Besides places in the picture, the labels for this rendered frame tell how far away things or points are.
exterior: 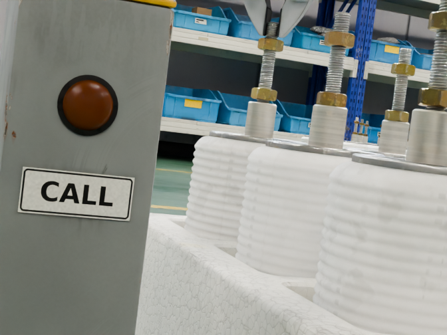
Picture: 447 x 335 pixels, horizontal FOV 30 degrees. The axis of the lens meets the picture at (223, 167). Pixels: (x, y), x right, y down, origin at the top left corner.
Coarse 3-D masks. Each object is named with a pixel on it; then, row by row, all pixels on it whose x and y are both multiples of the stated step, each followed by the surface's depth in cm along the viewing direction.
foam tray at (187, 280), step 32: (160, 224) 63; (160, 256) 58; (192, 256) 52; (224, 256) 52; (160, 288) 58; (192, 288) 51; (224, 288) 46; (256, 288) 43; (288, 288) 44; (160, 320) 57; (192, 320) 50; (224, 320) 45; (256, 320) 41; (288, 320) 38; (320, 320) 37
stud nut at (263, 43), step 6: (258, 42) 64; (264, 42) 63; (270, 42) 63; (276, 42) 63; (282, 42) 64; (258, 48) 64; (264, 48) 63; (270, 48) 63; (276, 48) 63; (282, 48) 64
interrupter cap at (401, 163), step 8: (352, 160) 42; (360, 160) 41; (368, 160) 40; (376, 160) 40; (384, 160) 39; (392, 160) 39; (400, 160) 39; (400, 168) 39; (408, 168) 39; (416, 168) 38; (424, 168) 38; (432, 168) 38; (440, 168) 38
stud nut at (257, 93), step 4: (252, 88) 64; (256, 88) 63; (260, 88) 63; (264, 88) 63; (252, 92) 64; (256, 92) 63; (260, 92) 63; (264, 92) 63; (268, 92) 63; (272, 92) 63; (276, 92) 64; (252, 96) 64; (256, 96) 63; (260, 96) 63; (264, 96) 63; (268, 96) 63; (272, 96) 63; (276, 96) 64; (272, 100) 64
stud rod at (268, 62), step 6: (270, 24) 63; (276, 24) 63; (270, 30) 63; (276, 30) 63; (270, 36) 63; (276, 36) 63; (264, 54) 64; (270, 54) 63; (264, 60) 64; (270, 60) 63; (264, 66) 63; (270, 66) 63; (264, 72) 64; (270, 72) 63; (264, 78) 64; (270, 78) 64; (264, 84) 64; (270, 84) 64; (264, 102) 64
